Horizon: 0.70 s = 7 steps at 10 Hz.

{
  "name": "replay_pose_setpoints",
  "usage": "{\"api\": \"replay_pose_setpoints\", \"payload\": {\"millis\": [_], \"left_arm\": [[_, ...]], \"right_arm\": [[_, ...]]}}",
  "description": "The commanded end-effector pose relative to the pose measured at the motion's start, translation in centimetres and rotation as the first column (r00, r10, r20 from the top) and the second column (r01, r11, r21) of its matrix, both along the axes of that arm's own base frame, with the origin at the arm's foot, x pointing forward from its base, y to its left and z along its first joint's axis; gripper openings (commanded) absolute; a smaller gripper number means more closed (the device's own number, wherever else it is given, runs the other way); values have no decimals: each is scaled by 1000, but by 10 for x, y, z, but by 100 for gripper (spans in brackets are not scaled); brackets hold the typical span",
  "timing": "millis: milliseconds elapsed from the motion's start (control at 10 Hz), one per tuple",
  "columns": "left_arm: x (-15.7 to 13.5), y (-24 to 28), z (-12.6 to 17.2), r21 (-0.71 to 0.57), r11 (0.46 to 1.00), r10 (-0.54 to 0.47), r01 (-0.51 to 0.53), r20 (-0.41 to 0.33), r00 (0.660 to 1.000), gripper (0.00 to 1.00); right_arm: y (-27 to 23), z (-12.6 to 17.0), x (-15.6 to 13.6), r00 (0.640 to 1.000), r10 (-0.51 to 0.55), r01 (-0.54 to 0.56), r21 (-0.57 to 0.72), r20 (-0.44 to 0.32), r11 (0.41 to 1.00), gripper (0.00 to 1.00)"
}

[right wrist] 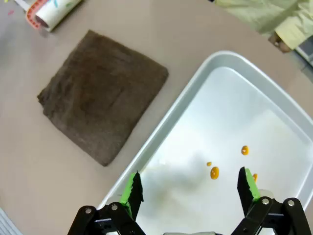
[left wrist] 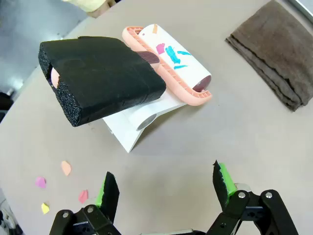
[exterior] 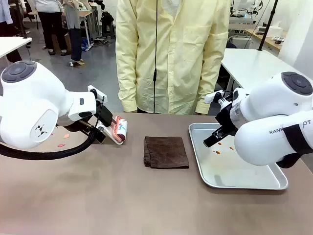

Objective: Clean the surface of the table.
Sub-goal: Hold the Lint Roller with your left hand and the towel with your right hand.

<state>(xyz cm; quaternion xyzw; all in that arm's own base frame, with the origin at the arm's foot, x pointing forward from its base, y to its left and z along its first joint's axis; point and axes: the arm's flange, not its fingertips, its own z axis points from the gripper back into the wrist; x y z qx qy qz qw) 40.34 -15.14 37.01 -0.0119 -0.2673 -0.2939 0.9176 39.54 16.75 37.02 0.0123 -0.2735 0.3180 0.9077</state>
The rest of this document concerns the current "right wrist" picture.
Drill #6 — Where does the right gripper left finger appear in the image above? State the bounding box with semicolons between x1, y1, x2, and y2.
67;170;145;235

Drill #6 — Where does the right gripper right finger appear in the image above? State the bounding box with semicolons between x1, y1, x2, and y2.
229;166;313;235

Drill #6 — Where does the brown cloth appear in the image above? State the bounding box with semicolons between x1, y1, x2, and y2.
36;29;169;167

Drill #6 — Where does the pink lint roller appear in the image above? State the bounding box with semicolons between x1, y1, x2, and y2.
13;0;83;32

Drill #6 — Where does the person's left forearm yellow sleeve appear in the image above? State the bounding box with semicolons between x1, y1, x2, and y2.
273;7;313;50

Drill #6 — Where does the person's left hand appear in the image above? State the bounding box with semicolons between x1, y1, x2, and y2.
268;31;291;53

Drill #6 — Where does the silver metal tray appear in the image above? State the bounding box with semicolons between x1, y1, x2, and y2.
96;50;313;235

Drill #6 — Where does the person in yellow shirt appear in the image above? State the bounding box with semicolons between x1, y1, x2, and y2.
214;0;313;35

